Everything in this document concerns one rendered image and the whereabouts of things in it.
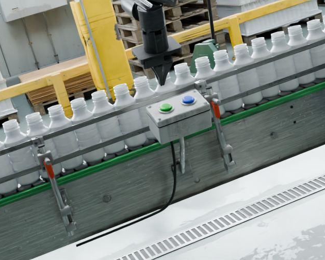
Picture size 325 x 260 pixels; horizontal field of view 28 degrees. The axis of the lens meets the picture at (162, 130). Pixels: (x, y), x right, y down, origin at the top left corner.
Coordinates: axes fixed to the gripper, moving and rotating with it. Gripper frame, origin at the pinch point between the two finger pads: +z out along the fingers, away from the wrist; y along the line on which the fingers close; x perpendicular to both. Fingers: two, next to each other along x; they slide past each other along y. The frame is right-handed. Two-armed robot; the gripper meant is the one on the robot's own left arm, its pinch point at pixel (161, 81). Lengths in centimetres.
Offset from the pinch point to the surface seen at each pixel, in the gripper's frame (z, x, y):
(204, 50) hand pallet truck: 229, -382, -176
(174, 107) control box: 7.8, 0.5, -2.3
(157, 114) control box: 7.9, 0.9, 2.6
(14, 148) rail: 12.8, -12.2, 36.4
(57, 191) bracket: 21.4, -1.2, 30.3
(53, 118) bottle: 10.6, -15.9, 24.6
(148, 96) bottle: 11.9, -13.7, -0.5
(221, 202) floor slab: 172, -127, -67
